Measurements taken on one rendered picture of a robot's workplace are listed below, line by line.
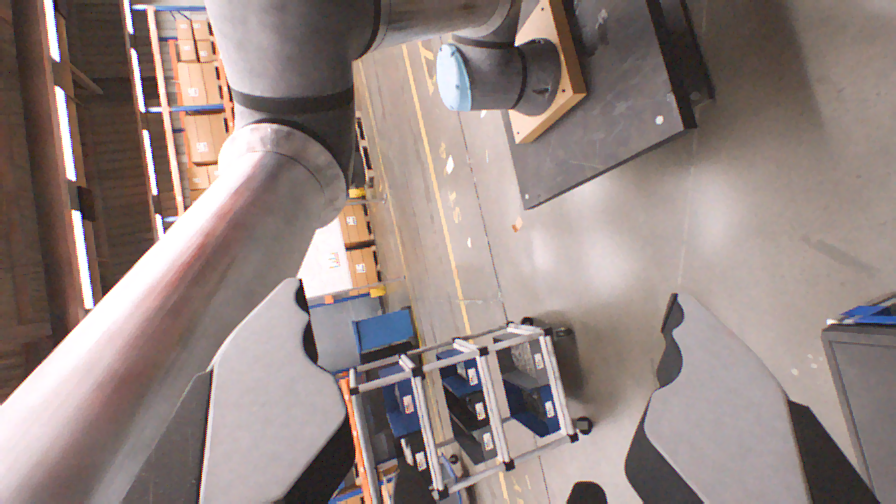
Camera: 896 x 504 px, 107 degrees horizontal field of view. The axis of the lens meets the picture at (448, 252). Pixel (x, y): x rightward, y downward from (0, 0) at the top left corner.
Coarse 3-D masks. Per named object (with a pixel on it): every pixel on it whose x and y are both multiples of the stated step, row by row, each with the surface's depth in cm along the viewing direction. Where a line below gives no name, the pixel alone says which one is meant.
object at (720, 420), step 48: (672, 336) 9; (720, 336) 9; (672, 384) 8; (720, 384) 8; (768, 384) 8; (672, 432) 7; (720, 432) 7; (768, 432) 7; (672, 480) 6; (720, 480) 6; (768, 480) 6
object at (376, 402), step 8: (376, 392) 611; (368, 400) 605; (376, 400) 609; (376, 408) 608; (384, 408) 612; (376, 416) 607; (384, 416) 611; (376, 424) 605; (384, 424) 609; (376, 432) 604
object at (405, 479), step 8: (400, 472) 6; (408, 472) 6; (416, 472) 6; (392, 480) 6; (400, 480) 6; (408, 480) 6; (416, 480) 6; (424, 480) 6; (392, 488) 6; (400, 488) 6; (408, 488) 6; (416, 488) 6; (424, 488) 6; (576, 488) 6; (584, 488) 6; (592, 488) 6; (600, 488) 6; (392, 496) 6; (400, 496) 6; (408, 496) 6; (416, 496) 6; (424, 496) 6; (432, 496) 6; (576, 496) 6; (584, 496) 6; (592, 496) 6; (600, 496) 6
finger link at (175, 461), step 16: (192, 384) 8; (208, 384) 8; (192, 400) 7; (208, 400) 7; (176, 416) 7; (192, 416) 7; (208, 416) 7; (160, 432) 7; (176, 432) 7; (192, 432) 7; (160, 448) 6; (176, 448) 6; (192, 448) 6; (144, 464) 6; (160, 464) 6; (176, 464) 6; (192, 464) 6; (144, 480) 6; (160, 480) 6; (176, 480) 6; (192, 480) 6; (128, 496) 6; (144, 496) 6; (160, 496) 6; (176, 496) 6; (192, 496) 6
